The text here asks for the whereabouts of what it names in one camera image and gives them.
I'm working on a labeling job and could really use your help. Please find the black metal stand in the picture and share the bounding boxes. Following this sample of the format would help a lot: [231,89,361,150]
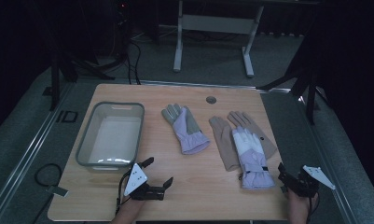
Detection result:
[256,59,321,126]
[42,46,116,112]

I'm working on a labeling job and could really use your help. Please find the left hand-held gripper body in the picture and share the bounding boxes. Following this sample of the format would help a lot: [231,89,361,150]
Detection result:
[123,162,168,202]

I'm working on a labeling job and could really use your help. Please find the metal floor rail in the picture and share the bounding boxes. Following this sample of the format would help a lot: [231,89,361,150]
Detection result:
[298,94,360,224]
[0,83,76,220]

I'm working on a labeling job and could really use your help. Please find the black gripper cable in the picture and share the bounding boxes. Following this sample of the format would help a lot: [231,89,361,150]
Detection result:
[115,172,133,217]
[306,192,321,222]

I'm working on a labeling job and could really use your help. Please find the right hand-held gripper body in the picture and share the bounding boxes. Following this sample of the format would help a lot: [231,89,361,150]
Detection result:
[279,165,337,199]

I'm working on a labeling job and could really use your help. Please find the black hanging cables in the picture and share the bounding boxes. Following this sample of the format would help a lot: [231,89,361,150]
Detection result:
[124,18,143,86]

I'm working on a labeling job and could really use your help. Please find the person's left hand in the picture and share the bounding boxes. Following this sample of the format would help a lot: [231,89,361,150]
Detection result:
[109,199,145,224]

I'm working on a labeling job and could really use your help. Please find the metal floor strip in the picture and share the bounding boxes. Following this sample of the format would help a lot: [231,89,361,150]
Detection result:
[140,79,292,94]

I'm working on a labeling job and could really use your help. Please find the purple and white glove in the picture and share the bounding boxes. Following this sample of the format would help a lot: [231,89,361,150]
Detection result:
[231,125,276,190]

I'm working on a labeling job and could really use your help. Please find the black floor cable loop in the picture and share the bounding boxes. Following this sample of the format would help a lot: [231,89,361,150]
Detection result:
[34,163,63,188]

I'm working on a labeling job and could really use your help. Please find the person's right hand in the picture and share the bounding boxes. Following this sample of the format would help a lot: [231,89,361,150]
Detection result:
[287,190,319,224]

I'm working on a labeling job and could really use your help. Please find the white desk frame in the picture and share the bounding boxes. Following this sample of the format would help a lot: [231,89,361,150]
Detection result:
[173,0,265,78]

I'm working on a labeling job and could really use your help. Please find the purple and gray glove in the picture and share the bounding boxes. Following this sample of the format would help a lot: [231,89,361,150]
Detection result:
[160,103,212,156]

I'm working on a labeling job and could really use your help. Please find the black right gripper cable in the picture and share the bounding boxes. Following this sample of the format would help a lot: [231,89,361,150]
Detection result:
[306,192,321,222]

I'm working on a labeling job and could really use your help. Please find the dark device with red light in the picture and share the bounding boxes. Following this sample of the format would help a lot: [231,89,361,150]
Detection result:
[115,0,133,22]

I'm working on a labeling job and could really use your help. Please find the gray flat tag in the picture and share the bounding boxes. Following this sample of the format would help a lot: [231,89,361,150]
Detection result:
[46,185,69,198]

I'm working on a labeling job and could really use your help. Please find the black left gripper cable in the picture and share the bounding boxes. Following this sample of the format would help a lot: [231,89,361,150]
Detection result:
[115,172,133,217]

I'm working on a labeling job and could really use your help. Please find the gray plastic bin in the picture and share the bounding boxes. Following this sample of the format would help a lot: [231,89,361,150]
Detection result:
[76,101,145,172]

